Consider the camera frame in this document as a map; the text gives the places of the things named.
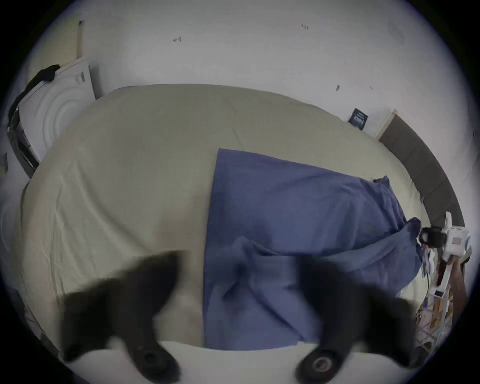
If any small dark blue packet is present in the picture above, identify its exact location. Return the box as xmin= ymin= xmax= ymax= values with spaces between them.
xmin=348 ymin=108 xmax=369 ymax=131

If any white washing machine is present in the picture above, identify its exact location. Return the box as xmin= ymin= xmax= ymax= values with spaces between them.
xmin=5 ymin=56 xmax=104 ymax=179

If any person's right hand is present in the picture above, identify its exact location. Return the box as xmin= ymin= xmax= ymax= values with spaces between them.
xmin=449 ymin=258 xmax=468 ymax=331

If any bed with beige sheet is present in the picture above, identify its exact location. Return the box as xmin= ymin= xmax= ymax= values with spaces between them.
xmin=13 ymin=83 xmax=433 ymax=353

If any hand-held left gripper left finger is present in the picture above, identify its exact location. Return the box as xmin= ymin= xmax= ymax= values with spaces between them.
xmin=61 ymin=251 xmax=183 ymax=384

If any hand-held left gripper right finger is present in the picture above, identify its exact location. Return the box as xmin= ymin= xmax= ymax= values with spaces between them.
xmin=294 ymin=256 xmax=429 ymax=384

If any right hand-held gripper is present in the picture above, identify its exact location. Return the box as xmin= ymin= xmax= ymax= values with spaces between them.
xmin=419 ymin=212 xmax=472 ymax=299

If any blue garment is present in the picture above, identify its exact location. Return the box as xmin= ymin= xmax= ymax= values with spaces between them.
xmin=203 ymin=148 xmax=423 ymax=351

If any dark grey padded headboard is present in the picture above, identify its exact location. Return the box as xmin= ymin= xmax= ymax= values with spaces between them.
xmin=377 ymin=109 xmax=466 ymax=228

